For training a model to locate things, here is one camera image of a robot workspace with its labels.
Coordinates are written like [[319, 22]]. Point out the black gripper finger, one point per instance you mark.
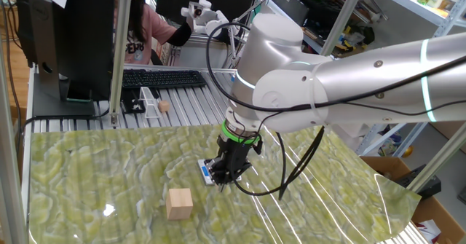
[[238, 171], [213, 169]]

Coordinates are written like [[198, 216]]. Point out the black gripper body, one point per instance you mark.
[[236, 149]]

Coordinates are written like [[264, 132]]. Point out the light wooden cube block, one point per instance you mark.
[[179, 204]]

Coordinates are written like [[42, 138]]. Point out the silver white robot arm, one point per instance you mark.
[[284, 47]]

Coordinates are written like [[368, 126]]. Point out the silver digital pocket scale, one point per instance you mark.
[[204, 172]]

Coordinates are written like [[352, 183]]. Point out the small wooden peg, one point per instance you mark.
[[164, 106]]

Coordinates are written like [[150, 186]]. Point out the black keyboard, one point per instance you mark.
[[164, 78]]

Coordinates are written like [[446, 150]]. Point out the green marble pattern mat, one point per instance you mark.
[[91, 182]]

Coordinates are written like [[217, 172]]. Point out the white haptic control device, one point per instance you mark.
[[209, 18]]

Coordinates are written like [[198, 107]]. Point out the person in pink shirt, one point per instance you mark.
[[153, 29]]

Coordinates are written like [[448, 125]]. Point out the brown cardboard box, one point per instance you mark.
[[386, 165]]

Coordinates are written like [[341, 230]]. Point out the yellow toy vehicle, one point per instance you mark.
[[344, 47]]

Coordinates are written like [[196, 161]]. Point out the black laptop case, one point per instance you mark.
[[287, 3]]

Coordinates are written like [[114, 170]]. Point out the yellow ball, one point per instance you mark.
[[408, 151]]

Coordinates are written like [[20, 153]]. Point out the black electronic device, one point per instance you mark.
[[418, 184]]

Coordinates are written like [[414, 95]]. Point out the black computer monitor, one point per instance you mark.
[[83, 36]]

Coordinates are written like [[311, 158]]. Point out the red white paper pack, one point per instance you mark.
[[429, 229]]

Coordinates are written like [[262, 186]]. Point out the black bracket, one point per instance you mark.
[[133, 103]]

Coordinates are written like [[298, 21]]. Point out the aluminium frame post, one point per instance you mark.
[[437, 164], [342, 18], [9, 164], [120, 54]]

